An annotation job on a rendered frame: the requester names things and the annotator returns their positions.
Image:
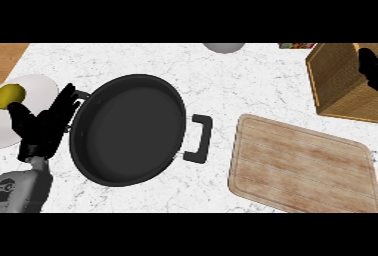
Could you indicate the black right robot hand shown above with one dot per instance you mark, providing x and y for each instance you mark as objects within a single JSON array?
[{"x": 367, "y": 68}]

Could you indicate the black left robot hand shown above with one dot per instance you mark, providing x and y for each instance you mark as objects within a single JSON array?
[{"x": 41, "y": 128}]

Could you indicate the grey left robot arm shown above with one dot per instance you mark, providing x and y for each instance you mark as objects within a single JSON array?
[{"x": 22, "y": 190}]

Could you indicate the wicker basket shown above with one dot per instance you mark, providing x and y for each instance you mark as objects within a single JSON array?
[{"x": 344, "y": 81}]

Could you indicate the wooden cutting board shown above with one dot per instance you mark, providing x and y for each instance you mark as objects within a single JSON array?
[{"x": 299, "y": 165}]

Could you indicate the white plate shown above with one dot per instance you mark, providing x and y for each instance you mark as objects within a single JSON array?
[{"x": 26, "y": 106}]

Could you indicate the yellow-green fruit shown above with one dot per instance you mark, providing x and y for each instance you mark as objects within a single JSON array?
[{"x": 10, "y": 96}]

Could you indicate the red patterned box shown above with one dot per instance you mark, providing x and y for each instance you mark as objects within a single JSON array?
[{"x": 296, "y": 45}]

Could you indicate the brown wooden surface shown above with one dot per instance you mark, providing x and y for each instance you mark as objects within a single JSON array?
[{"x": 9, "y": 58}]

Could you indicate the grey round object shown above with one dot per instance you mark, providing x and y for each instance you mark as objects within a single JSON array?
[{"x": 223, "y": 47}]

